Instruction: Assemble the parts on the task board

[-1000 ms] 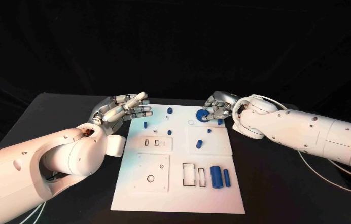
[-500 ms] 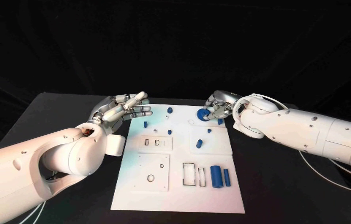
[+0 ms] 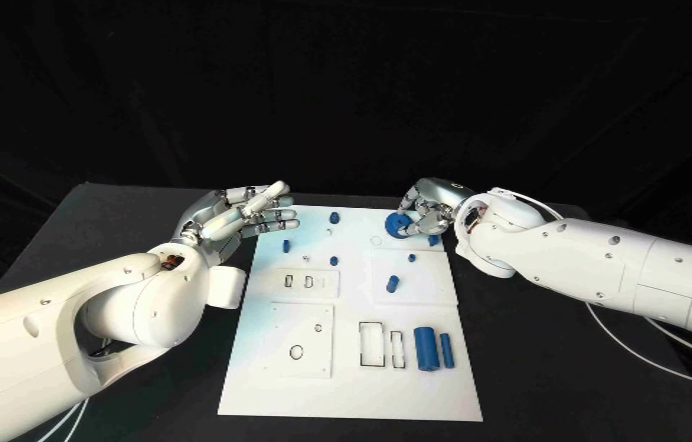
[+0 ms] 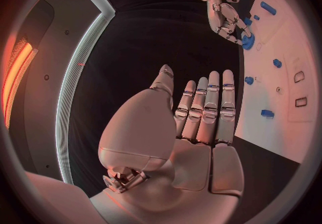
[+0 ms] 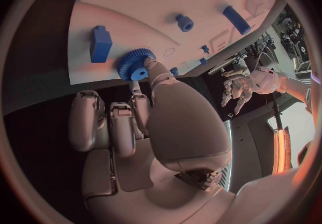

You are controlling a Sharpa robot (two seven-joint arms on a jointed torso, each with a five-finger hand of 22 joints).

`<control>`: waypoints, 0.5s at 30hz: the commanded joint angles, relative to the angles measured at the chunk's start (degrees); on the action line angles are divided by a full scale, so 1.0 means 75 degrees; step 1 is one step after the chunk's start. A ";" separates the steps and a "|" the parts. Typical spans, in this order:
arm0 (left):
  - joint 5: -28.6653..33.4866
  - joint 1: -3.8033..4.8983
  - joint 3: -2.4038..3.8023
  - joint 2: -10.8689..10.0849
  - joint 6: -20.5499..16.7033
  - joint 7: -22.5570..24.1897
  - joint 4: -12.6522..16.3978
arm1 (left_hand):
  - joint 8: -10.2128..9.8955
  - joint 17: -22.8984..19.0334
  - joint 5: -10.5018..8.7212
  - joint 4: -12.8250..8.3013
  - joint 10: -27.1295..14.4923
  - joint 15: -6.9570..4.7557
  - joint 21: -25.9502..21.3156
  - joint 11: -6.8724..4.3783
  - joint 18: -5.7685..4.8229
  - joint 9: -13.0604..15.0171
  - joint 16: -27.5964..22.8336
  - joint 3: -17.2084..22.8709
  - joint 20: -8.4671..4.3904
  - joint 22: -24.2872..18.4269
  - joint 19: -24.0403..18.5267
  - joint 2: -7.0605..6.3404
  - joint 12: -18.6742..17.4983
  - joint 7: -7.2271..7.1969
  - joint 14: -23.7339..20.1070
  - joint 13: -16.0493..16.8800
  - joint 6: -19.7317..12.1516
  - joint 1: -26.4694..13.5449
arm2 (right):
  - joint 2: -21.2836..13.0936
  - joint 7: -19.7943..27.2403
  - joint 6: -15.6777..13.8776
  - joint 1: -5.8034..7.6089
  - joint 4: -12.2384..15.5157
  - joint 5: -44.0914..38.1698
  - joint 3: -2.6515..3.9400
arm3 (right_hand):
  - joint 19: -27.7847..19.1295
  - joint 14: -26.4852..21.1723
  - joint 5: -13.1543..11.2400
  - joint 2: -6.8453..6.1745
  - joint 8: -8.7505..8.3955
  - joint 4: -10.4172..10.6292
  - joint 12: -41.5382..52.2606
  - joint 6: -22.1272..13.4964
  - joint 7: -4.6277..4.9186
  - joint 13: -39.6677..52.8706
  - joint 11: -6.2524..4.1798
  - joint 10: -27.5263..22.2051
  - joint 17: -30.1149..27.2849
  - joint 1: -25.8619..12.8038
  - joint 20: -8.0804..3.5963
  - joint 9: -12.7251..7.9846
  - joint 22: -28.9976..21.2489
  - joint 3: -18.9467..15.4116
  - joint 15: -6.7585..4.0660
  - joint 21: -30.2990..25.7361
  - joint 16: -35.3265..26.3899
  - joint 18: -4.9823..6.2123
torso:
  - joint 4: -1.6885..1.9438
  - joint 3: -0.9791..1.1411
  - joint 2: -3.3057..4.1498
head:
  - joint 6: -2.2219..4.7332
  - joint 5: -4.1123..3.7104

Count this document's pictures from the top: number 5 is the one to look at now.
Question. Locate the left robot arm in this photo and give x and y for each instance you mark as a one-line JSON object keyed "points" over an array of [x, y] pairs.
{"points": [[294, 87]]}

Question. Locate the blue short plug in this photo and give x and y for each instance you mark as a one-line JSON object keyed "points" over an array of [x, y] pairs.
{"points": [[185, 24]]}

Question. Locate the blue block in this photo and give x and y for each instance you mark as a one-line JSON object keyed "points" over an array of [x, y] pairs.
{"points": [[100, 45]]}

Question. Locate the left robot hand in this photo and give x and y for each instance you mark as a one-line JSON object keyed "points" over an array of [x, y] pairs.
{"points": [[259, 83]]}

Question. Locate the small blue peg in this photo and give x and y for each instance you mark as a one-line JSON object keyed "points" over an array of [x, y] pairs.
{"points": [[174, 71], [203, 61], [205, 48]]}

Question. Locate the glowing light bar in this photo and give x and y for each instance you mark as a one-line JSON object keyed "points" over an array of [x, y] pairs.
{"points": [[281, 151]]}

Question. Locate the blue gear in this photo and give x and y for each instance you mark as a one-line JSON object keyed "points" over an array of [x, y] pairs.
{"points": [[130, 63]]}

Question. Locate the workshop equipment rack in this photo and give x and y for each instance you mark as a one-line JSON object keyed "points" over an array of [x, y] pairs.
{"points": [[294, 43]]}

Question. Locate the blue long cylinder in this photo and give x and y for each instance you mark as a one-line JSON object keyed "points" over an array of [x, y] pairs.
{"points": [[236, 20]]}

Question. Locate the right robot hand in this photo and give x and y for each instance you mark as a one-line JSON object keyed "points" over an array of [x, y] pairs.
{"points": [[186, 123]]}

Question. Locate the white task board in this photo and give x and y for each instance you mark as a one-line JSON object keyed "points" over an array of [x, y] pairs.
{"points": [[151, 3]]}

